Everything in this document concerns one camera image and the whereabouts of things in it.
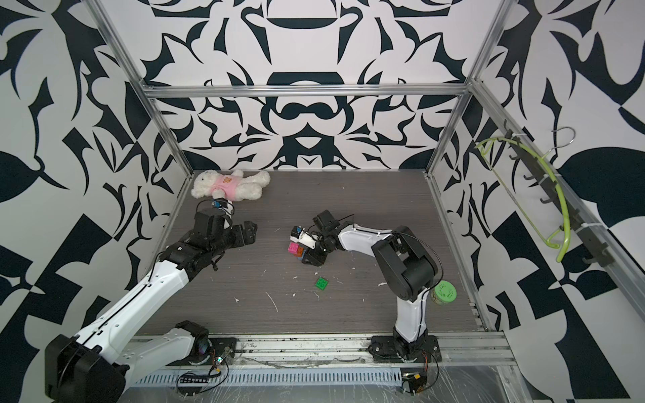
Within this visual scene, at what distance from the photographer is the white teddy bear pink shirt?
1.01 m

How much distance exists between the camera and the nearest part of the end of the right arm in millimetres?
729

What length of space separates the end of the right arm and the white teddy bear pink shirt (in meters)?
0.33
